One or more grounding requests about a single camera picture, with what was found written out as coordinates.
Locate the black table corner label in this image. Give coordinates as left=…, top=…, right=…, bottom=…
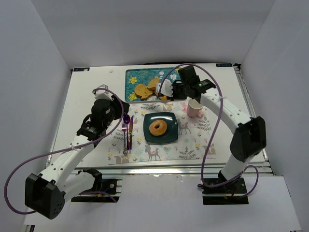
left=216, top=63, right=233, bottom=68

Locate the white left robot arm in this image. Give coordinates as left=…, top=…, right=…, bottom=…
left=25, top=88, right=129, bottom=219

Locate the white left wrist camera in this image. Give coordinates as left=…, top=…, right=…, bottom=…
left=92, top=90, right=112, bottom=101

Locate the brown bread roll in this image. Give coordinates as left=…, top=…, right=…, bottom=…
left=147, top=77, right=160, bottom=91

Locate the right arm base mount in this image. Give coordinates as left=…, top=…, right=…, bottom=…
left=197, top=177, right=249, bottom=205

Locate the purple spoon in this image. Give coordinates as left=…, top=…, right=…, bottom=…
left=123, top=115, right=130, bottom=125

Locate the iridescent knife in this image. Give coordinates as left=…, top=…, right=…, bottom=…
left=127, top=116, right=134, bottom=151

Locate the toast slice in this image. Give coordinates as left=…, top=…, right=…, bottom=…
left=134, top=84, right=153, bottom=100

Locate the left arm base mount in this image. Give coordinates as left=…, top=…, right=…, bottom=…
left=71, top=168, right=121, bottom=203

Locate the sugared donut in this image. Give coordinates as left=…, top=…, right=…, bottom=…
left=149, top=119, right=168, bottom=136

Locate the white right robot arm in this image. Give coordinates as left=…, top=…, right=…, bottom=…
left=171, top=63, right=267, bottom=189

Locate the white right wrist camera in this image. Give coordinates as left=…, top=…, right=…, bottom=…
left=155, top=81, right=173, bottom=98

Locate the animal print placemat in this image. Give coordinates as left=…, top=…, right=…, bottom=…
left=107, top=101, right=212, bottom=164

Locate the pink mug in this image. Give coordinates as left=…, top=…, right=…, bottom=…
left=187, top=99, right=204, bottom=118

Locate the dark teal square plate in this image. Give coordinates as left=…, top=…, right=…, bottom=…
left=143, top=112, right=179, bottom=145

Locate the black left corner label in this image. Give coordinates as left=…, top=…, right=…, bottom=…
left=73, top=67, right=90, bottom=72

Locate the teal floral tray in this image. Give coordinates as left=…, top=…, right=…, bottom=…
left=125, top=67, right=172, bottom=103

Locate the iridescent fork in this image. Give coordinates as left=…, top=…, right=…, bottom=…
left=122, top=120, right=127, bottom=156

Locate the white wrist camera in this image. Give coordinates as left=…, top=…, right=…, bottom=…
left=92, top=90, right=112, bottom=101
left=155, top=81, right=173, bottom=98

